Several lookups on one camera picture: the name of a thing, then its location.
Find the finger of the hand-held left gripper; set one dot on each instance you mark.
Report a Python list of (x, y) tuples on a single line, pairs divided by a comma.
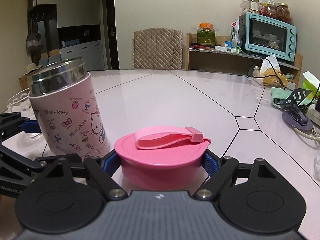
[(25, 166), (30, 126)]

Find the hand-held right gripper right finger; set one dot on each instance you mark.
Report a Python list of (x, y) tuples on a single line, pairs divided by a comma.
[(212, 166)]

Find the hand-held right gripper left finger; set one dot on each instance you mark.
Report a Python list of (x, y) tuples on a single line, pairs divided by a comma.
[(110, 162)]

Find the clear glass cup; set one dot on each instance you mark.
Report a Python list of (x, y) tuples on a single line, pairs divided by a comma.
[(17, 102)]

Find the pink cartoon print bottle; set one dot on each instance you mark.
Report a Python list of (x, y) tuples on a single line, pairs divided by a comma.
[(70, 110)]

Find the cardboard box with red print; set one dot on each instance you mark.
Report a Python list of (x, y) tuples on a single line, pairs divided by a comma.
[(24, 82)]

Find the straw hat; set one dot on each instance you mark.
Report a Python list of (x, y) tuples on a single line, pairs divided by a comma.
[(33, 68)]

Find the grey hanging bag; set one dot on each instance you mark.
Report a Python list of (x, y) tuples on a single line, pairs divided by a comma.
[(33, 41)]

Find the teal cloth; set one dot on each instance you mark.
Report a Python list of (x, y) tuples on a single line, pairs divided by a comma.
[(278, 93)]

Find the wooden shelf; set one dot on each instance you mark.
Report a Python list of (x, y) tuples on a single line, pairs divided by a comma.
[(212, 60)]

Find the plastic bag with yellow contents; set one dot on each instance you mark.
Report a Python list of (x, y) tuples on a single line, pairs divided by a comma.
[(272, 77)]

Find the black phone stand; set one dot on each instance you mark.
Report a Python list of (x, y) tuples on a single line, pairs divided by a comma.
[(298, 95)]

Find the white power strip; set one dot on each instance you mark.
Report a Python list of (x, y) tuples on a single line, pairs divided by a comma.
[(312, 112)]

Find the white flat box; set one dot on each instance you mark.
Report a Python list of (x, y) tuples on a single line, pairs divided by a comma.
[(227, 49)]

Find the chair with quilted beige cover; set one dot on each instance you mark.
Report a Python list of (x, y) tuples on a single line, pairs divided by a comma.
[(157, 47)]

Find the grey and white cabinet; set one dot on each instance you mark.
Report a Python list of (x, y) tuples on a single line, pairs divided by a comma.
[(75, 10)]

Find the green tissue box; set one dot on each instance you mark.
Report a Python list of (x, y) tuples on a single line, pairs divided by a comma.
[(308, 85)]

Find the pickle jar with orange lid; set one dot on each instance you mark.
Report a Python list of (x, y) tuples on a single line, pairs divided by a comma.
[(206, 35)]

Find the white food packet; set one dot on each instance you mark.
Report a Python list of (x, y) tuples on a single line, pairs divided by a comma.
[(235, 36)]

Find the dark door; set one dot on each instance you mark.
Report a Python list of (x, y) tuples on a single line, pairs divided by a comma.
[(111, 17)]

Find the light blue toaster oven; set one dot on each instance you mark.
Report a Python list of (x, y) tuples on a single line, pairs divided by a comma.
[(265, 35)]

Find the glass jar with red contents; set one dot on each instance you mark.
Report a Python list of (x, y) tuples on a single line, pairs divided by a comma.
[(283, 12), (269, 11)]

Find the glass jar with pale contents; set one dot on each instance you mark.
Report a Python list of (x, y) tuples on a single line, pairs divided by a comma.
[(252, 5)]

